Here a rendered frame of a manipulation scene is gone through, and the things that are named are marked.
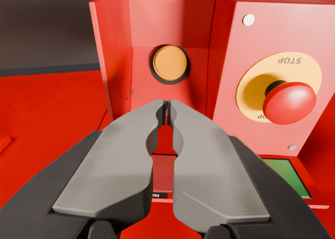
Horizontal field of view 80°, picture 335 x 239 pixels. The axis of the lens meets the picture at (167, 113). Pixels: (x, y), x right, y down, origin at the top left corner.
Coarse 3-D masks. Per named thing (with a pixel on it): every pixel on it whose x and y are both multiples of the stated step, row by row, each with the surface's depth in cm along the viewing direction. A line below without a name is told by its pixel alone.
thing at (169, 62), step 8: (168, 48) 22; (176, 48) 23; (160, 56) 23; (168, 56) 23; (176, 56) 22; (184, 56) 23; (160, 64) 23; (168, 64) 23; (176, 64) 23; (184, 64) 23; (160, 72) 23; (168, 72) 23; (176, 72) 23; (168, 80) 24
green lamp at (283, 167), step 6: (270, 162) 22; (276, 162) 22; (282, 162) 22; (288, 162) 22; (276, 168) 21; (282, 168) 21; (288, 168) 21; (282, 174) 21; (288, 174) 21; (294, 174) 21; (288, 180) 20; (294, 180) 20; (294, 186) 20; (300, 186) 20; (300, 192) 19; (306, 192) 19
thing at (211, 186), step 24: (168, 120) 12; (192, 120) 10; (192, 144) 8; (216, 144) 8; (192, 168) 7; (216, 168) 7; (240, 168) 7; (192, 192) 6; (216, 192) 6; (240, 192) 6; (192, 216) 7; (216, 216) 6; (240, 216) 6; (264, 216) 6
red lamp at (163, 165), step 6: (156, 156) 22; (162, 156) 22; (168, 156) 22; (174, 156) 22; (156, 162) 22; (162, 162) 22; (168, 162) 22; (156, 168) 21; (162, 168) 21; (168, 168) 21; (156, 174) 20; (162, 174) 20; (168, 174) 20; (156, 180) 20; (162, 180) 20; (168, 180) 20; (156, 186) 19; (162, 186) 19; (168, 186) 19
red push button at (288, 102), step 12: (276, 84) 17; (288, 84) 15; (300, 84) 15; (276, 96) 16; (288, 96) 15; (300, 96) 15; (312, 96) 15; (264, 108) 16; (276, 108) 16; (288, 108) 16; (300, 108) 16; (312, 108) 16; (276, 120) 17; (288, 120) 17
